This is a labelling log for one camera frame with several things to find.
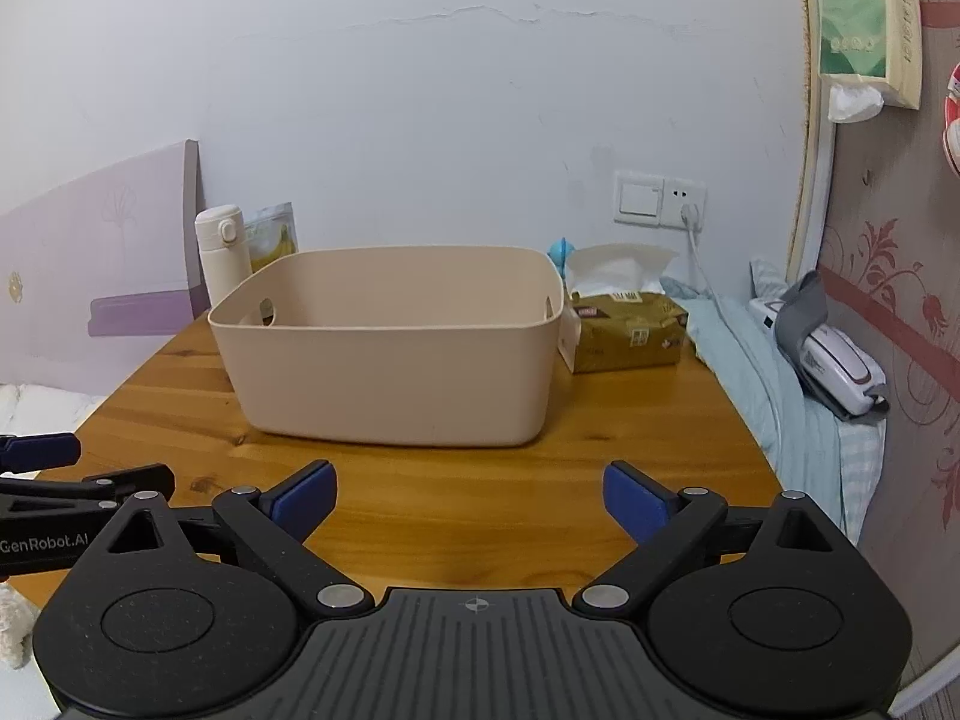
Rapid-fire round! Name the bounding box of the beige plastic storage bin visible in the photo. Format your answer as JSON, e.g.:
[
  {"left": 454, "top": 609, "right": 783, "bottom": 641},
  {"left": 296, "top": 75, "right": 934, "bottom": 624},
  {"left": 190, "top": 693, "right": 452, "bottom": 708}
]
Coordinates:
[{"left": 208, "top": 245, "right": 566, "bottom": 447}]

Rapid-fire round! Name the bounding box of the cream thermos bottle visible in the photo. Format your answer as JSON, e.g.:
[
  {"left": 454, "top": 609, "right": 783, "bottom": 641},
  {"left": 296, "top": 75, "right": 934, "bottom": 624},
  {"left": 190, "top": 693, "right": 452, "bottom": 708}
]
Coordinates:
[{"left": 194, "top": 205, "right": 252, "bottom": 305}]

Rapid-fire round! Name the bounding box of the gold tissue pack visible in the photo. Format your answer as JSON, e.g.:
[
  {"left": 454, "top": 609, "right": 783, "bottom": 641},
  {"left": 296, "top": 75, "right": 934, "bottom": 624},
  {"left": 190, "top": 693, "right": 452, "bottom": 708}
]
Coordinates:
[{"left": 558, "top": 244, "right": 688, "bottom": 374}]

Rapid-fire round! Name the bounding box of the green hanging tissue box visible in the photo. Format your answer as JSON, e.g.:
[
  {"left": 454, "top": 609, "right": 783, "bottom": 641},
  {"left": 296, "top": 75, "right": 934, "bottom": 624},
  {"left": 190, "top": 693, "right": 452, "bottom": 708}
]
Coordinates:
[{"left": 818, "top": 0, "right": 923, "bottom": 124}]

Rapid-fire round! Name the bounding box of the blue toy figurine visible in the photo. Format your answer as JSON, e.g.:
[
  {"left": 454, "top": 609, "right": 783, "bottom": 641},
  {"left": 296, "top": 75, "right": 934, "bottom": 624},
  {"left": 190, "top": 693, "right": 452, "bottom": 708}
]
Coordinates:
[{"left": 547, "top": 238, "right": 576, "bottom": 278}]

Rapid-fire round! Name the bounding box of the light blue bedding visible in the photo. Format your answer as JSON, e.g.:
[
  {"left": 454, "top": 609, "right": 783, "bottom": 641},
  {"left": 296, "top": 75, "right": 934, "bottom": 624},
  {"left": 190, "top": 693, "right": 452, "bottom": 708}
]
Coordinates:
[{"left": 661, "top": 277, "right": 885, "bottom": 543}]

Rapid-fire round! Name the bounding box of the purple white headboard panel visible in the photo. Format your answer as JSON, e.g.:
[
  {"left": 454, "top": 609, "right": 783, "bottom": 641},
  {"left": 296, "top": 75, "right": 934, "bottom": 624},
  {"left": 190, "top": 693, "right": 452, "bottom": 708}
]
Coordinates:
[{"left": 0, "top": 140, "right": 210, "bottom": 395}]

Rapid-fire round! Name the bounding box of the white wall switch socket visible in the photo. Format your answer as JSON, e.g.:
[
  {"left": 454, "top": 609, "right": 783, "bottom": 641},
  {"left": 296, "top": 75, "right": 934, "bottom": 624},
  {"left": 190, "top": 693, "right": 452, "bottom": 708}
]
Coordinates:
[{"left": 613, "top": 169, "right": 708, "bottom": 231}]

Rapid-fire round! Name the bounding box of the red white hanging object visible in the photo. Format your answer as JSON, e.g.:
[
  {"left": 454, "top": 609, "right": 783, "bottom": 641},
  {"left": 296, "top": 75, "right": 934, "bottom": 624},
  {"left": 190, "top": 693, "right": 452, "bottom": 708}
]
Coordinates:
[{"left": 942, "top": 65, "right": 960, "bottom": 176}]

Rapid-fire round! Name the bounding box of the banana snack pouch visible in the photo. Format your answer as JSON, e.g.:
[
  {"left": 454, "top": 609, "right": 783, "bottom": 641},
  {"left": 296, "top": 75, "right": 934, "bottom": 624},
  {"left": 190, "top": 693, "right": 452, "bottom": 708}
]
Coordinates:
[{"left": 244, "top": 202, "right": 298, "bottom": 271}]

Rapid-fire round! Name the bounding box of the white blood pressure monitor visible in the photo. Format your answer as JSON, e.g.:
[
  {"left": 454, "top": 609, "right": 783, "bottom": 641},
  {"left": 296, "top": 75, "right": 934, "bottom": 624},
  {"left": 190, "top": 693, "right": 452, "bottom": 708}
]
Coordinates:
[{"left": 746, "top": 297, "right": 890, "bottom": 421}]

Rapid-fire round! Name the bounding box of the white charger cable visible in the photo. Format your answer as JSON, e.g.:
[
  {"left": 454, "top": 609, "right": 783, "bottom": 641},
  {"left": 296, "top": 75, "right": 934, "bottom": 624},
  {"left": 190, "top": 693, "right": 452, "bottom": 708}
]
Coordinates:
[{"left": 680, "top": 205, "right": 746, "bottom": 347}]

